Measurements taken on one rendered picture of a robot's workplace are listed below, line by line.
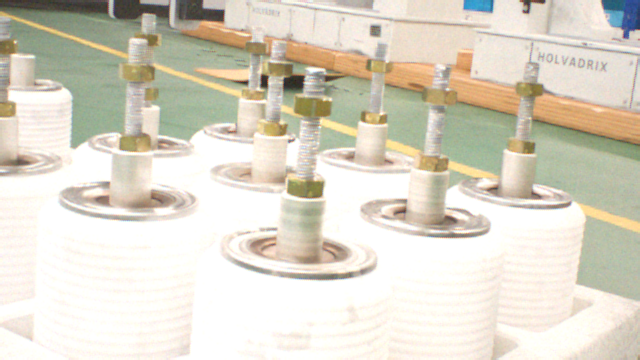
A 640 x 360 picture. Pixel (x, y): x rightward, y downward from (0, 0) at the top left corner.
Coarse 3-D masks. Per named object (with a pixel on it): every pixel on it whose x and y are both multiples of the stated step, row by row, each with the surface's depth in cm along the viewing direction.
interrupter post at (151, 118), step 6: (144, 108) 67; (150, 108) 67; (156, 108) 68; (144, 114) 67; (150, 114) 67; (156, 114) 68; (144, 120) 67; (150, 120) 67; (156, 120) 68; (144, 126) 67; (150, 126) 67; (156, 126) 68; (144, 132) 67; (150, 132) 67; (156, 132) 68; (156, 138) 68; (156, 144) 68
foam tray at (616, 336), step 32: (576, 288) 69; (0, 320) 53; (32, 320) 55; (576, 320) 62; (608, 320) 63; (0, 352) 49; (32, 352) 49; (512, 352) 55; (544, 352) 56; (576, 352) 57; (608, 352) 62
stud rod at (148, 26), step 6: (144, 18) 66; (150, 18) 66; (144, 24) 66; (150, 24) 66; (144, 30) 66; (150, 30) 66; (150, 48) 67; (150, 54) 67; (150, 60) 67; (150, 84) 67; (150, 102) 68
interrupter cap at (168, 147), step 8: (96, 136) 69; (104, 136) 70; (112, 136) 70; (160, 136) 72; (168, 136) 72; (88, 144) 67; (96, 144) 66; (104, 144) 67; (112, 144) 68; (160, 144) 70; (168, 144) 70; (176, 144) 69; (184, 144) 70; (192, 144) 69; (104, 152) 65; (160, 152) 65; (168, 152) 66; (176, 152) 66; (184, 152) 67; (192, 152) 68
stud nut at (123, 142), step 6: (120, 132) 52; (120, 138) 51; (126, 138) 51; (132, 138) 51; (138, 138) 51; (144, 138) 51; (150, 138) 52; (120, 144) 51; (126, 144) 51; (132, 144) 51; (138, 144) 51; (144, 144) 51; (150, 144) 52; (126, 150) 51; (132, 150) 51; (138, 150) 51; (144, 150) 51
